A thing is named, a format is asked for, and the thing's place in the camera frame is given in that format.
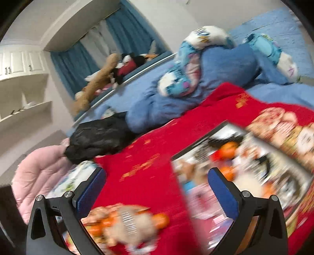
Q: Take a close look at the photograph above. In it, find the mandarin beside pompom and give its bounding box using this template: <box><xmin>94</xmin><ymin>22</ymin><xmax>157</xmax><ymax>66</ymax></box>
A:
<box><xmin>152</xmin><ymin>213</ymin><xmax>170</xmax><ymax>230</ymax></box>

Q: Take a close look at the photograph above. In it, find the blue bed sheet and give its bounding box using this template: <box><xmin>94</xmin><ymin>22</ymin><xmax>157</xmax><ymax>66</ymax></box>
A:
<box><xmin>124</xmin><ymin>25</ymin><xmax>313</xmax><ymax>132</ymax></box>

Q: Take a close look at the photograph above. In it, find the black red plush toy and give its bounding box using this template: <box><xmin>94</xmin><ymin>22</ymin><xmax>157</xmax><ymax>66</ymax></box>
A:
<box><xmin>111</xmin><ymin>53</ymin><xmax>158</xmax><ymax>89</ymax></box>

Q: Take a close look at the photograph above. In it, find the Stitch cartoon quilt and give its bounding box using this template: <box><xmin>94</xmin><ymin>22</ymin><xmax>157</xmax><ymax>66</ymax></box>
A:
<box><xmin>157</xmin><ymin>25</ymin><xmax>299</xmax><ymax>97</ymax></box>

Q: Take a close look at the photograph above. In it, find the blue fleece blanket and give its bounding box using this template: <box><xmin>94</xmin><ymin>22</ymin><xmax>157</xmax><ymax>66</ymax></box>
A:
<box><xmin>126</xmin><ymin>44</ymin><xmax>259</xmax><ymax>133</ymax></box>

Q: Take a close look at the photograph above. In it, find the black puffer jacket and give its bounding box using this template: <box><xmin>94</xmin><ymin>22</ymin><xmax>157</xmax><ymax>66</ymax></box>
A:
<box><xmin>64</xmin><ymin>112</ymin><xmax>137</xmax><ymax>165</ymax></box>

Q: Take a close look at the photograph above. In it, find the black storage tray box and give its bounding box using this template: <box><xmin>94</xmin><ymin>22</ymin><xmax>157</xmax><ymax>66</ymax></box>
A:
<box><xmin>171</xmin><ymin>122</ymin><xmax>313</xmax><ymax>254</ymax></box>

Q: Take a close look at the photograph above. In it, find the brown plush dog toy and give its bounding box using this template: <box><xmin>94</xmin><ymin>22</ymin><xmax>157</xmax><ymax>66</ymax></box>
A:
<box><xmin>73</xmin><ymin>53</ymin><xmax>119</xmax><ymax>114</ymax></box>

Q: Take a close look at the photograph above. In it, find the pink quilt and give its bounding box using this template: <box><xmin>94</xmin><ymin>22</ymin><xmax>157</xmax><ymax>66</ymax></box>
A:
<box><xmin>12</xmin><ymin>138</ymin><xmax>73</xmax><ymax>224</ymax></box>

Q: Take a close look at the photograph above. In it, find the red bear print blanket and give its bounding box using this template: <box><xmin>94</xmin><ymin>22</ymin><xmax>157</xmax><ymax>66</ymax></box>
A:
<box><xmin>92</xmin><ymin>82</ymin><xmax>314</xmax><ymax>255</ymax></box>

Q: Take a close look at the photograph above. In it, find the white wall shelf cabinet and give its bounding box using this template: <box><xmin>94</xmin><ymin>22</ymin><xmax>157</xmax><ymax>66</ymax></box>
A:
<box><xmin>1</xmin><ymin>45</ymin><xmax>51</xmax><ymax>131</ymax></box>

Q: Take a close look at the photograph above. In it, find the blue curtain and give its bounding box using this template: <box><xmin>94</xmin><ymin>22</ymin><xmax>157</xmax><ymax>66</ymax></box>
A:
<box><xmin>51</xmin><ymin>1</ymin><xmax>169</xmax><ymax>97</ymax></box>

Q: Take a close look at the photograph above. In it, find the white printed towel roll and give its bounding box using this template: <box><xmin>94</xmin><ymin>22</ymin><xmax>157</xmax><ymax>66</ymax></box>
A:
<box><xmin>45</xmin><ymin>160</ymin><xmax>98</xmax><ymax>199</ymax></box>

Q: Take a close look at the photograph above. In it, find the beige fluffy pompom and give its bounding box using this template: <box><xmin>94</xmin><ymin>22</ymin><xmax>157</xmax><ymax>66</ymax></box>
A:
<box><xmin>103</xmin><ymin>205</ymin><xmax>157</xmax><ymax>247</ymax></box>

